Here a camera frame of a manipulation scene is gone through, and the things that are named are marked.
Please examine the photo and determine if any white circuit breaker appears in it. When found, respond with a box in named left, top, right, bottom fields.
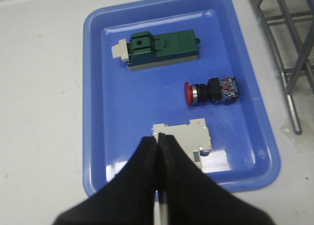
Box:
left=152, top=118, right=212, bottom=169

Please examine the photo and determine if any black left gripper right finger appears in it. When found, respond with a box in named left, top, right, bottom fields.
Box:
left=157, top=133, right=274, bottom=225

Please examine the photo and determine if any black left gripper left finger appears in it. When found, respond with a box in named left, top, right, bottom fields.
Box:
left=54, top=137, right=157, bottom=225

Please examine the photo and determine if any blue plastic tray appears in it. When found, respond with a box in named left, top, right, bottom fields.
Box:
left=82, top=0, right=281, bottom=196

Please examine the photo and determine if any silver metal rack frame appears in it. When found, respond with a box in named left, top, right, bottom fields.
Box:
left=249, top=0, right=314, bottom=135

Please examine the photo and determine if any green knife switch block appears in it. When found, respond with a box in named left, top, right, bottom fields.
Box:
left=111, top=29, right=201, bottom=71

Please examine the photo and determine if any red emergency stop button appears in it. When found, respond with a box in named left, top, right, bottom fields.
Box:
left=184, top=76, right=240, bottom=106

